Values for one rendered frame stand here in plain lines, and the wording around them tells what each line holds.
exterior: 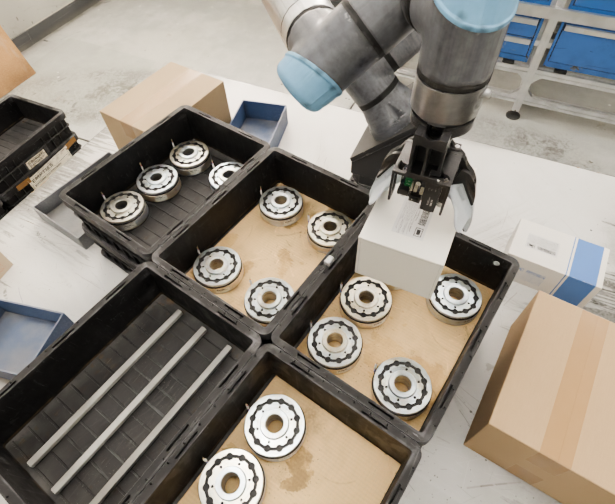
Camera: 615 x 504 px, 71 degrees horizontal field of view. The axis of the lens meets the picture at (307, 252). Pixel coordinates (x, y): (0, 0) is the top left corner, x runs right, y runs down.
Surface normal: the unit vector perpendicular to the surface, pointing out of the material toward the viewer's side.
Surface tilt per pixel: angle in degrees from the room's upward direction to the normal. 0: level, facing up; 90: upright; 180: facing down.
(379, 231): 0
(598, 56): 90
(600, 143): 0
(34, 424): 0
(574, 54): 90
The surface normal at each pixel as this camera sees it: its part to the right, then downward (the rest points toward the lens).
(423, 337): -0.03, -0.58
